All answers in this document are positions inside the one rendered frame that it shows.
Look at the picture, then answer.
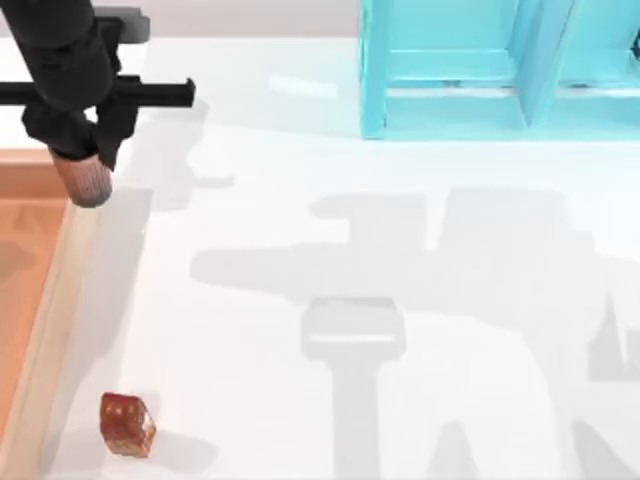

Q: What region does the light blue rack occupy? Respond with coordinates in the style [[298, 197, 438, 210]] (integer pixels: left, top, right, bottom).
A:
[[358, 0, 640, 143]]

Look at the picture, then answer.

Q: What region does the grey rounded box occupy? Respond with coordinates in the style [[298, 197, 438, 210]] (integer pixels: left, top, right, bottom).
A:
[[93, 11, 152, 44]]

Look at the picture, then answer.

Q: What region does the tan and grey cylinder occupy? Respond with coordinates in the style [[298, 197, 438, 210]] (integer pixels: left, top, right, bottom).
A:
[[51, 147, 113, 210]]

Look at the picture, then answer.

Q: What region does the shallow salmon-coloured box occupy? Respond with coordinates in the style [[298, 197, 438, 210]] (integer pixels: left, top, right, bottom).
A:
[[0, 148, 105, 480]]

